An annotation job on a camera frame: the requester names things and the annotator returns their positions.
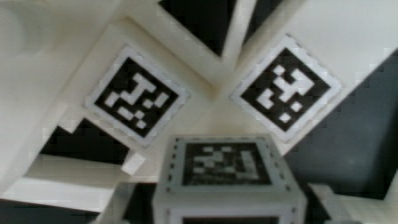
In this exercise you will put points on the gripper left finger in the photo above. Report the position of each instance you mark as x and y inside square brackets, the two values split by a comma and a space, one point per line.
[128, 209]

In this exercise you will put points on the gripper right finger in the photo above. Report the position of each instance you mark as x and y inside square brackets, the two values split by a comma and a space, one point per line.
[355, 210]

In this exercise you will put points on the white tagged cube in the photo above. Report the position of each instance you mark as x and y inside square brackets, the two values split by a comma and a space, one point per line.
[226, 183]

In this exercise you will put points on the white chair back frame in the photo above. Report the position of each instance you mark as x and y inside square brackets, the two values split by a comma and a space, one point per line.
[60, 37]

